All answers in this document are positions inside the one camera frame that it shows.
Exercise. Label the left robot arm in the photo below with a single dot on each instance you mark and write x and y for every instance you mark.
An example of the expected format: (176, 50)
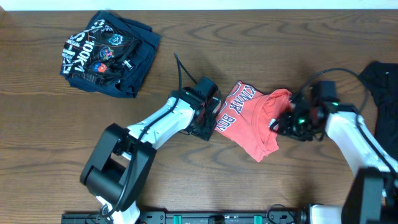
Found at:
(120, 163)

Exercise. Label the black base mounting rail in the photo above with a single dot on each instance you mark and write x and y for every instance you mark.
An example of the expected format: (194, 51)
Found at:
(273, 216)

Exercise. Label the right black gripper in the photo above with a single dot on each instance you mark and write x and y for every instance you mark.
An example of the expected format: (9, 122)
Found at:
(285, 127)

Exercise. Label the folded black printed t-shirt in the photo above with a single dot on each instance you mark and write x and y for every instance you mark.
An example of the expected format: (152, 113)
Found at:
(111, 56)

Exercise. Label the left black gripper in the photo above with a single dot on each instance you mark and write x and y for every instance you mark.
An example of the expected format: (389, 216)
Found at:
(207, 133)

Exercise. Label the black garment at right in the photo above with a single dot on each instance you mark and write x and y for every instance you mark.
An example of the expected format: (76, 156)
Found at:
(381, 80)

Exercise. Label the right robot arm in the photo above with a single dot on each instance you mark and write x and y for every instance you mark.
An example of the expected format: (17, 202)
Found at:
(372, 197)

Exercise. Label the coral red t-shirt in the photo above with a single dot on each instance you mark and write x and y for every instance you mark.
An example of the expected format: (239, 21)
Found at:
(246, 117)

